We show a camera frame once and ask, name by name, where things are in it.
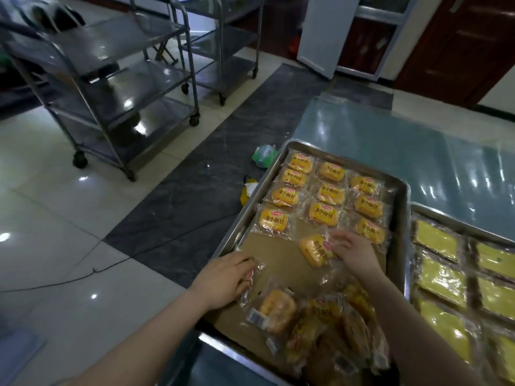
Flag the person's right hand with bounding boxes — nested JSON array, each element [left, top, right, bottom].
[[328, 231, 385, 280]]

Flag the brown paper tray liner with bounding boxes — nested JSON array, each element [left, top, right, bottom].
[[213, 231, 389, 370]]

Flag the aluminium framed glass door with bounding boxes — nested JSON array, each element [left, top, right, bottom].
[[336, 0, 421, 81]]

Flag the wooden folding stool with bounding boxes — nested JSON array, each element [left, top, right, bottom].
[[152, 38, 180, 65]]

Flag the dark wooden door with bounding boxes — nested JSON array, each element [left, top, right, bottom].
[[393, 0, 515, 109]]

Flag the person's right forearm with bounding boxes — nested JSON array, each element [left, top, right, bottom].
[[358, 267, 483, 386]]

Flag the pale blue sheet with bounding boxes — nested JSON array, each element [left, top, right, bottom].
[[0, 325, 47, 386]]

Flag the plastic covered teal tablecloth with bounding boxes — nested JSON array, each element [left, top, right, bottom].
[[160, 94, 515, 386]]

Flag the yellow cake slice packets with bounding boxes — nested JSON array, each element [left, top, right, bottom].
[[411, 217, 515, 386]]

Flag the person's left hand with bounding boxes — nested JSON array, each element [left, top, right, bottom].
[[189, 251, 258, 312]]

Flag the black and white bag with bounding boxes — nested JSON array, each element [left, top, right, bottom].
[[18, 0, 87, 33]]

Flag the white framed door leaf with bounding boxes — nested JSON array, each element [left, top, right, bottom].
[[296, 0, 362, 80]]

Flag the crumpled green plastic bag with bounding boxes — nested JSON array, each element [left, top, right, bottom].
[[251, 144, 279, 169]]

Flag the metal trolley cart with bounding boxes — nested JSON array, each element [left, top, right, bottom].
[[128, 0, 266, 107], [0, 8, 201, 182]]

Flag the black floor cable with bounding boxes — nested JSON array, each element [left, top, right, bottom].
[[0, 214, 238, 294]]

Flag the person's left forearm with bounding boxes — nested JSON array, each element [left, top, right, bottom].
[[56, 291, 210, 386]]

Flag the small packaged bread bun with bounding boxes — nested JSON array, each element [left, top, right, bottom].
[[283, 151, 319, 176], [314, 160, 350, 184], [275, 167, 313, 189], [347, 173, 385, 197], [297, 235, 343, 270], [312, 181, 350, 207]]

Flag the steel tray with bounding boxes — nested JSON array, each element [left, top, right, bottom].
[[408, 201, 515, 386], [195, 139, 411, 386]]

